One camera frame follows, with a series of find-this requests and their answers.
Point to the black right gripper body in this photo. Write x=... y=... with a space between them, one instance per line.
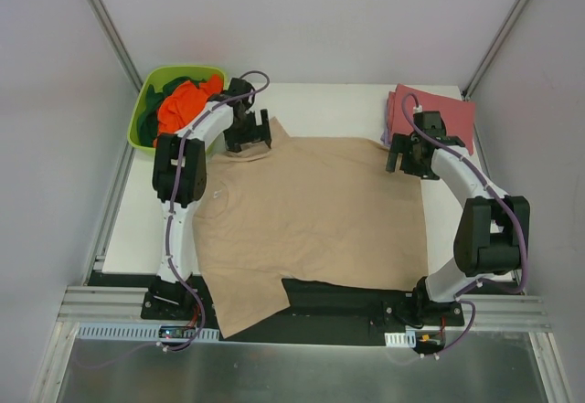
x=412 y=148

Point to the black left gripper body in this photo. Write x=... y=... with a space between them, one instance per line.
x=249 y=135

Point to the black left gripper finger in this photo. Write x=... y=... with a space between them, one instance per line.
x=236 y=147
x=263 y=130

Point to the beige t shirt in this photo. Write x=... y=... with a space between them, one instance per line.
x=308 y=208

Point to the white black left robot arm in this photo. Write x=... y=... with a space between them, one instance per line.
x=180 y=176

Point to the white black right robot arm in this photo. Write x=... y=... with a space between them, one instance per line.
x=491 y=237

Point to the folded purple t shirt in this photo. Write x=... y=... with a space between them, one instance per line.
x=385 y=137

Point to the folded red t shirt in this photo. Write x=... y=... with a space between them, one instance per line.
x=457 y=115

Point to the orange t shirt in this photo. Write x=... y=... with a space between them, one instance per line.
x=185 y=103

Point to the dark green t shirt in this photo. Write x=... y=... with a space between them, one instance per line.
x=147 y=123

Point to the green plastic basket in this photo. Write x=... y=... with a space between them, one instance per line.
x=155 y=83

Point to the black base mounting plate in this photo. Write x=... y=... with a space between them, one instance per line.
x=318 y=314

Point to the right white cable duct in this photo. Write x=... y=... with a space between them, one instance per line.
x=406 y=339

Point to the white cable duct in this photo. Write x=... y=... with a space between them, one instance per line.
x=137 y=332
x=406 y=339

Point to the right aluminium corner post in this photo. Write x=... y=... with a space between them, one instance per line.
x=504 y=31

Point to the aluminium corner post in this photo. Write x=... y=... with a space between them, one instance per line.
x=111 y=32
x=504 y=31

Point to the left white cable duct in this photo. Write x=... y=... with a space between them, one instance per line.
x=137 y=332

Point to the aluminium front frame rail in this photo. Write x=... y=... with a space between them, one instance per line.
x=509 y=313

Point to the left aluminium corner post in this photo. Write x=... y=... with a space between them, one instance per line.
x=111 y=32

